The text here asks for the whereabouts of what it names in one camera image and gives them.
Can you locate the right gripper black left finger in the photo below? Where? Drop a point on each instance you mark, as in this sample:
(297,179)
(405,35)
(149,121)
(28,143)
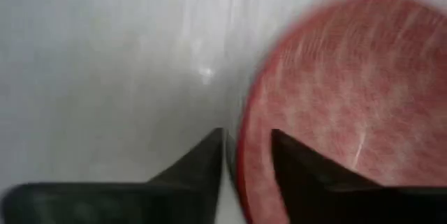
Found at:
(139,203)

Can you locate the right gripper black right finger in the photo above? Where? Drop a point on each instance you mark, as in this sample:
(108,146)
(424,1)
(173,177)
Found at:
(331,199)

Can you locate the red wave-patterned bowl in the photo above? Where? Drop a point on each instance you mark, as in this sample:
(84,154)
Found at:
(349,77)

